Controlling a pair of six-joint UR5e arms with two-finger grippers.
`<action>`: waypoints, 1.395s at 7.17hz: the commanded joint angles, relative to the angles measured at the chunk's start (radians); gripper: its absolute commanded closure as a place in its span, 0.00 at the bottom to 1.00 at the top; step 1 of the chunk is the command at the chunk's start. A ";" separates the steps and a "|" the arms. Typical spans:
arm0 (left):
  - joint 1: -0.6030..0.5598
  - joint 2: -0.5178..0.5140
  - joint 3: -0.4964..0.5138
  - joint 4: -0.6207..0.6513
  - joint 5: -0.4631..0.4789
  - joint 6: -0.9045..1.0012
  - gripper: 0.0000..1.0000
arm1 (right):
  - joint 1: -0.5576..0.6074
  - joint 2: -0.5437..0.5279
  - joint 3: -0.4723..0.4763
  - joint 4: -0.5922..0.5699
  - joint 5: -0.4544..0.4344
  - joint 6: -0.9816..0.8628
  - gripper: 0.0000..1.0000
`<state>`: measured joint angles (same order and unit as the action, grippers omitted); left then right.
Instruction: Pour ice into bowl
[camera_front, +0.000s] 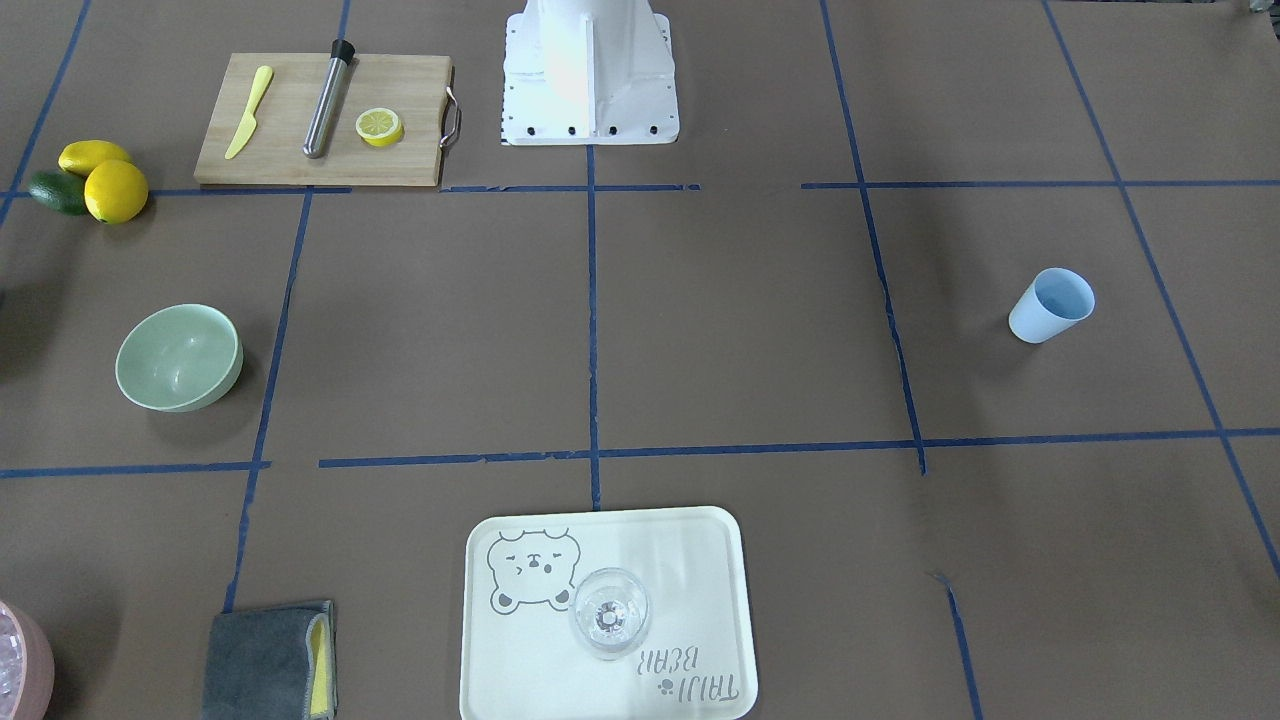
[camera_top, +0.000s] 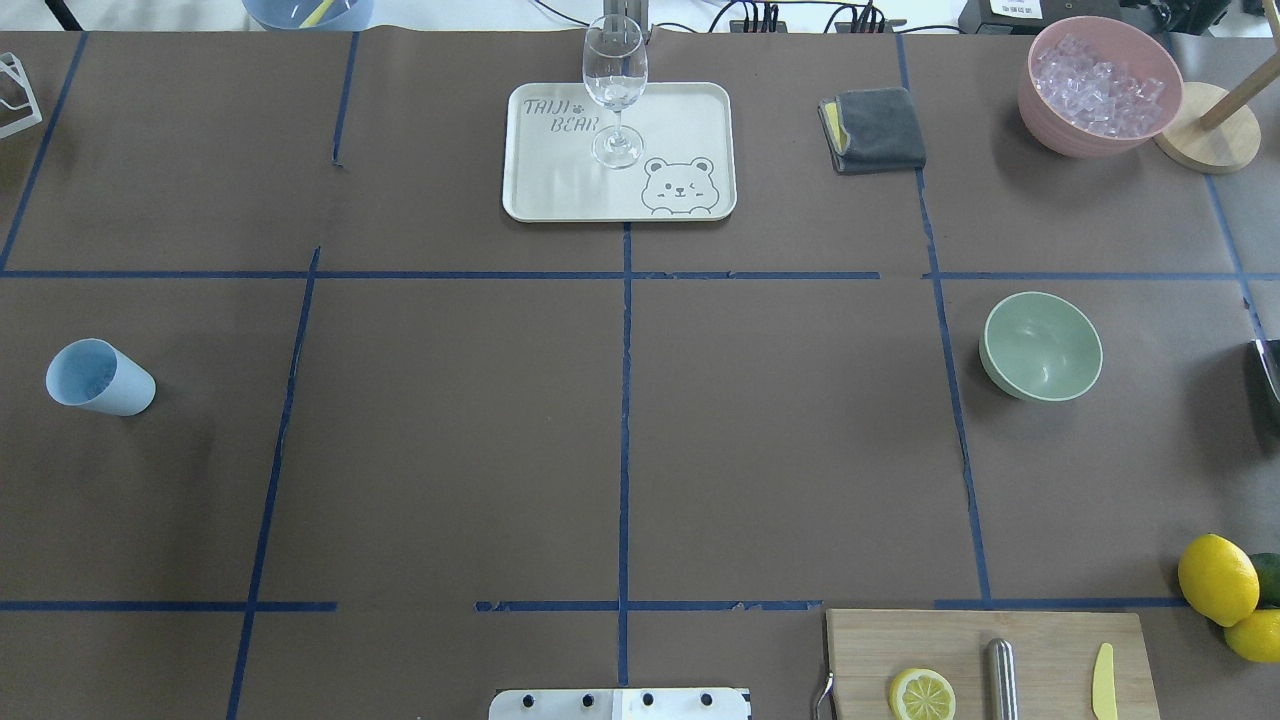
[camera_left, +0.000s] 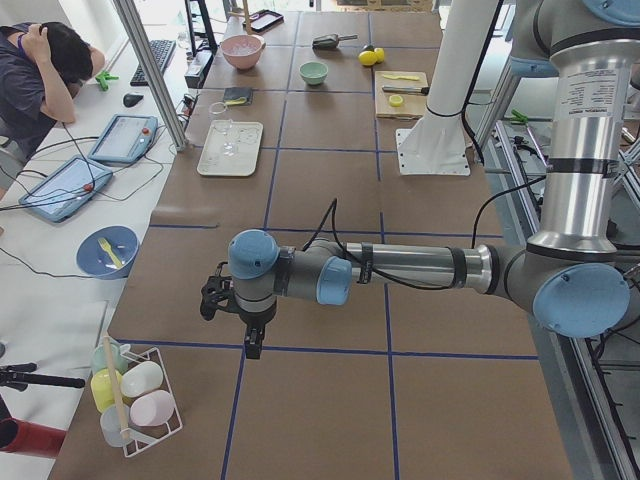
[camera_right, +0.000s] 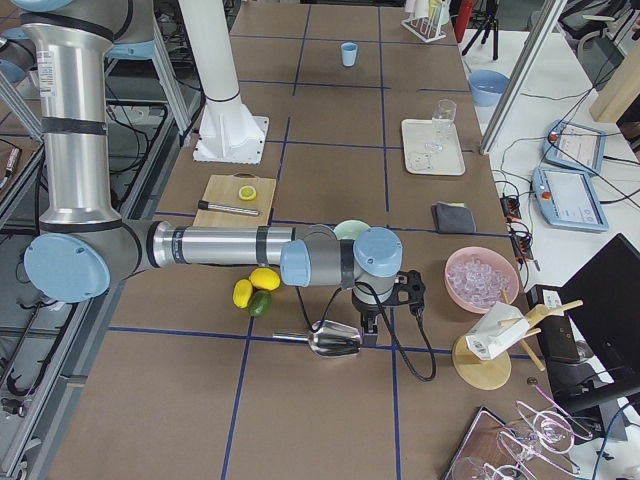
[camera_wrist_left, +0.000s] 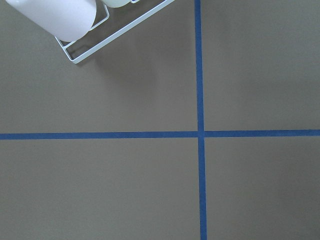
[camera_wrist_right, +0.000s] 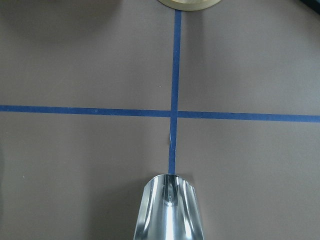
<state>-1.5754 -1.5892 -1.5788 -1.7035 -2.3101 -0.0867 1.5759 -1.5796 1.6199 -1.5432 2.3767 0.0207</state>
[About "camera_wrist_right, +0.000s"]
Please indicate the shiny metal ice scoop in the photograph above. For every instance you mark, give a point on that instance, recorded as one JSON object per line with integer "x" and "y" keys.
{"x": 168, "y": 210}

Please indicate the round wooden stand base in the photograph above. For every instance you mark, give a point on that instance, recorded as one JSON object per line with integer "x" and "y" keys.
{"x": 189, "y": 5}

